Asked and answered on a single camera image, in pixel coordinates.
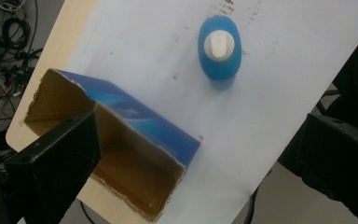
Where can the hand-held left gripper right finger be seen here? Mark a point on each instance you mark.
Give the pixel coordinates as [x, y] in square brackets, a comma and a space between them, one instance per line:
[338, 158]

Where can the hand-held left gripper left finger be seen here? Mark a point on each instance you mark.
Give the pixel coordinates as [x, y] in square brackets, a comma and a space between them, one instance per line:
[52, 174]

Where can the blue cardboard box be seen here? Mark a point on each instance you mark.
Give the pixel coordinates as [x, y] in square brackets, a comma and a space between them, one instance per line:
[143, 137]

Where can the blue bottle with white cap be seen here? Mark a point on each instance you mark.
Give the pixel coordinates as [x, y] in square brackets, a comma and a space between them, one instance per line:
[219, 48]

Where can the black chair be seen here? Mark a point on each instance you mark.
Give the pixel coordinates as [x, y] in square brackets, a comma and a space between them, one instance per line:
[351, 93]

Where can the white paper sheet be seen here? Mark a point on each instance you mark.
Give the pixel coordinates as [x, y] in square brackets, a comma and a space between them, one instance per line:
[230, 130]

